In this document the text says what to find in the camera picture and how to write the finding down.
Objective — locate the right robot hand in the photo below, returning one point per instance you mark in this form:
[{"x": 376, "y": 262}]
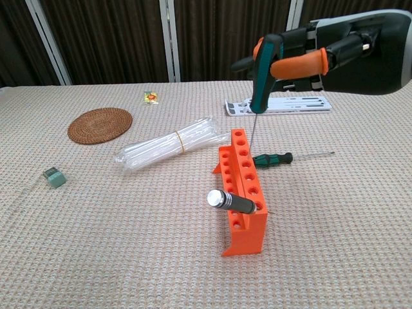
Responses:
[{"x": 370, "y": 58}]

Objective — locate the short green black screwdriver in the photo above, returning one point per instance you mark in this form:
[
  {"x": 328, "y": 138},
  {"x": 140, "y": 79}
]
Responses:
[{"x": 259, "y": 96}]

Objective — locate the long green black screwdriver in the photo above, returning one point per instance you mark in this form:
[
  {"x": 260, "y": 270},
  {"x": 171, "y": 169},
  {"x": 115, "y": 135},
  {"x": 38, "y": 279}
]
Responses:
[{"x": 273, "y": 159}]

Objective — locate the black silver precision screwdriver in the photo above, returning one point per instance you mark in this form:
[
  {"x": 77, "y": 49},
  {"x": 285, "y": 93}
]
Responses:
[{"x": 235, "y": 204}]

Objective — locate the orange tool holder rack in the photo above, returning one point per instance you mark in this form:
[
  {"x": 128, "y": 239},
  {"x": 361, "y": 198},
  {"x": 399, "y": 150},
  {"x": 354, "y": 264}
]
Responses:
[{"x": 251, "y": 231}]

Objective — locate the white folded laptop stand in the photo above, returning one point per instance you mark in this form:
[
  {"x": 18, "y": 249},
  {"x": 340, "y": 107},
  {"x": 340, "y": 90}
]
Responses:
[{"x": 296, "y": 104}]

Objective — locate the yellow candy packet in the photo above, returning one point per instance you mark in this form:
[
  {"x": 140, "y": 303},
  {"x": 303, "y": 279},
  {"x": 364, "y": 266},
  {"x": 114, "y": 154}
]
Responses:
[{"x": 150, "y": 97}]

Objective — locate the clear plastic tube bundle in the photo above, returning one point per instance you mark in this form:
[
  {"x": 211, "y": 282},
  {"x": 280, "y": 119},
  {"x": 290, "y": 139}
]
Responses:
[{"x": 161, "y": 145}]

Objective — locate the round woven rattan coaster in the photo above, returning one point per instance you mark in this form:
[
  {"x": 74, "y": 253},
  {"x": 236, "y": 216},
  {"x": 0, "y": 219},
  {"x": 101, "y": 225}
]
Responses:
[{"x": 99, "y": 125}]

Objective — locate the beige woven tablecloth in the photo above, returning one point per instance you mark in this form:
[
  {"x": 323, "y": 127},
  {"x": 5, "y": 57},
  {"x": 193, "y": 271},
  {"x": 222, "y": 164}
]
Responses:
[{"x": 128, "y": 241}]

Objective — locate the small green box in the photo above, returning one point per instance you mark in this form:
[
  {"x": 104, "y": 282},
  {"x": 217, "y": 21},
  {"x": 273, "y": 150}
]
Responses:
[{"x": 55, "y": 178}]

